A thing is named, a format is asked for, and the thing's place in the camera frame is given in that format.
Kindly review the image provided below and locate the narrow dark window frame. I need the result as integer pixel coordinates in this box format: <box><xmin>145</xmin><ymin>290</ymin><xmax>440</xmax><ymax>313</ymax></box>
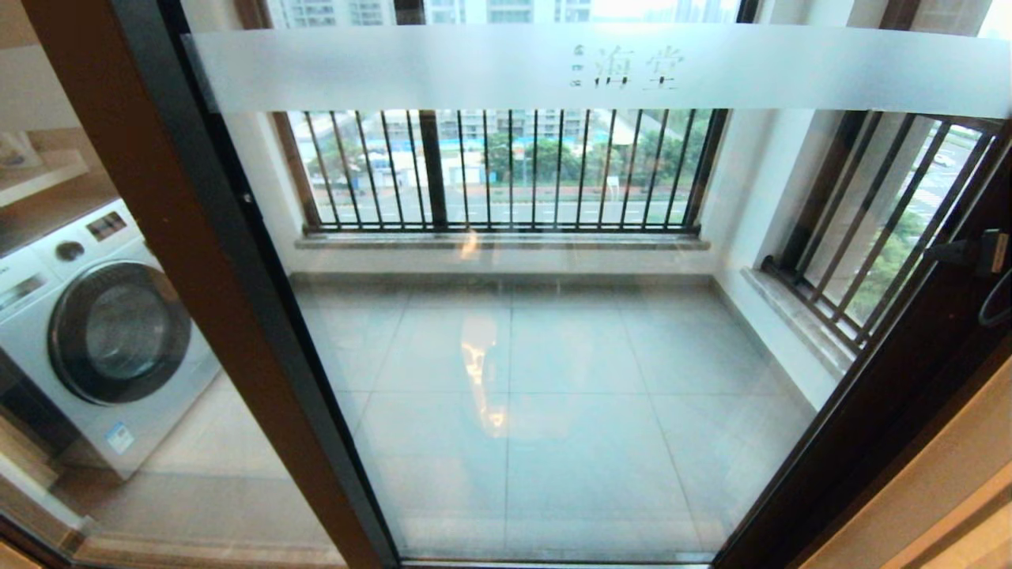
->
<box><xmin>779</xmin><ymin>0</ymin><xmax>926</xmax><ymax>273</ymax></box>

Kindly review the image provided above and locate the long black window railing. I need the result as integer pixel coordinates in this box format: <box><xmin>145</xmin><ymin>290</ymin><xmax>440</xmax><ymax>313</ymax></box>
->
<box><xmin>285</xmin><ymin>107</ymin><xmax>732</xmax><ymax>236</ymax></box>

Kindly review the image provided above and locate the brown sliding door with lock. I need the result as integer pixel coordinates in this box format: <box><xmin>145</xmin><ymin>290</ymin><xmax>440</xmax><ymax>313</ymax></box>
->
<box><xmin>182</xmin><ymin>0</ymin><xmax>1012</xmax><ymax>569</ymax></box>

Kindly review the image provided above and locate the brown glass door without lock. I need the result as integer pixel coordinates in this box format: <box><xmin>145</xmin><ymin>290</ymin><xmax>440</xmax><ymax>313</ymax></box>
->
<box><xmin>0</xmin><ymin>0</ymin><xmax>400</xmax><ymax>569</ymax></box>

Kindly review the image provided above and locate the silver front-load washing machine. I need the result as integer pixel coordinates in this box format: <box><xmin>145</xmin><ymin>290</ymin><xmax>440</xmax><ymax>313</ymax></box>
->
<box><xmin>0</xmin><ymin>198</ymin><xmax>222</xmax><ymax>483</ymax></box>

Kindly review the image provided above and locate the short grey stone window sill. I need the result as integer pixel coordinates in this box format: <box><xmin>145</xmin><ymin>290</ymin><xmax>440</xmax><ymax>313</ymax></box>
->
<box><xmin>739</xmin><ymin>265</ymin><xmax>859</xmax><ymax>380</ymax></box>

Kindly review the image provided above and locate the black cable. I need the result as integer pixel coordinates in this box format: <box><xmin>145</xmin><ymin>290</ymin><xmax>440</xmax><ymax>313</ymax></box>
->
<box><xmin>978</xmin><ymin>267</ymin><xmax>1012</xmax><ymax>329</ymax></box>

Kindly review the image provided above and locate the short black window railing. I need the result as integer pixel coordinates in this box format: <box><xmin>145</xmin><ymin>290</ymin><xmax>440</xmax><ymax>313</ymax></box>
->
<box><xmin>763</xmin><ymin>111</ymin><xmax>1005</xmax><ymax>356</ymax></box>

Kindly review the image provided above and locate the long grey stone window sill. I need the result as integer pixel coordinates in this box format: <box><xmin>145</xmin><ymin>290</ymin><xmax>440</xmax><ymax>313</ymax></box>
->
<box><xmin>294</xmin><ymin>231</ymin><xmax>711</xmax><ymax>252</ymax></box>

